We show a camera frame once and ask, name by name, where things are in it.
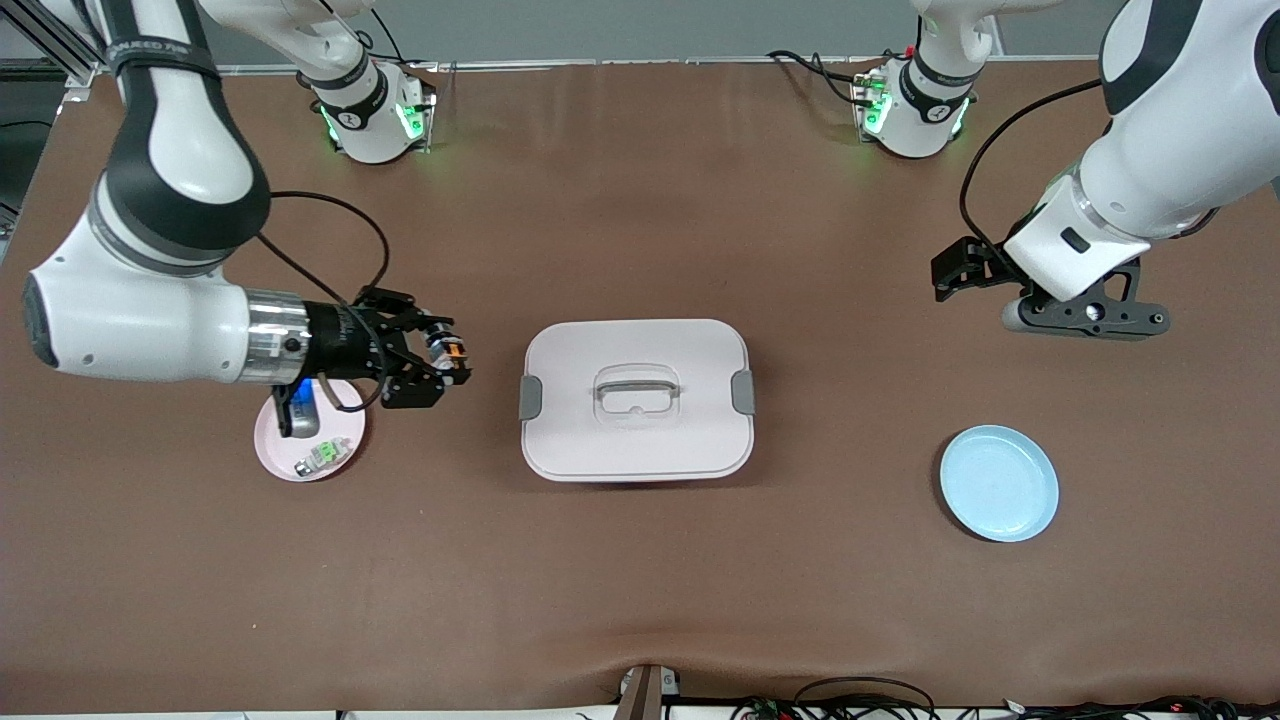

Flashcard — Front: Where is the aluminium frame post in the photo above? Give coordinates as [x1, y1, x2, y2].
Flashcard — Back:
[20, 0, 113, 89]

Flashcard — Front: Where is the black looped cable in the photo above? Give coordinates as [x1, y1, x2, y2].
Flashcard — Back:
[793, 677, 937, 720]

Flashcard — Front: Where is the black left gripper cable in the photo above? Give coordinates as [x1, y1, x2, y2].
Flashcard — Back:
[958, 78, 1106, 263]

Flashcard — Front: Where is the orange push-button switch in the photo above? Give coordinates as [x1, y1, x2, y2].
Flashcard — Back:
[424, 320, 471, 387]

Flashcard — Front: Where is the white lidded storage box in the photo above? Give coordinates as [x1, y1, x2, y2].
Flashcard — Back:
[518, 318, 757, 484]

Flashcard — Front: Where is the light blue round plate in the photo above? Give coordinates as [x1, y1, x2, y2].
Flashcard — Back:
[938, 424, 1060, 544]

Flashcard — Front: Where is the black left arm base cable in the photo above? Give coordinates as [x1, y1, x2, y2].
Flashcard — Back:
[768, 48, 876, 109]

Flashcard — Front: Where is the black arm base cable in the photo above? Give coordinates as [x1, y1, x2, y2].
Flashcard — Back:
[330, 10, 407, 67]
[768, 48, 876, 109]

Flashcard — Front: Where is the front camera mount bracket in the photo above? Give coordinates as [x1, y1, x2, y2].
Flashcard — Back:
[612, 663, 683, 720]

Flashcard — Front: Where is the tangled cable bundle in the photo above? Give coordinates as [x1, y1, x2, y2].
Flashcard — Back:
[730, 695, 1280, 720]

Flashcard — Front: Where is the black right arm base cable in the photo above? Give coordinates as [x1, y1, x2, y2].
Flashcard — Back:
[330, 10, 407, 67]

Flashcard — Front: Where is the green push-button switch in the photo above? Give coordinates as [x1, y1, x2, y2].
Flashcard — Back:
[294, 438, 352, 478]

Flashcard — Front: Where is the pink round plate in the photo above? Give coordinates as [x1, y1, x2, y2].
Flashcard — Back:
[253, 380, 367, 484]

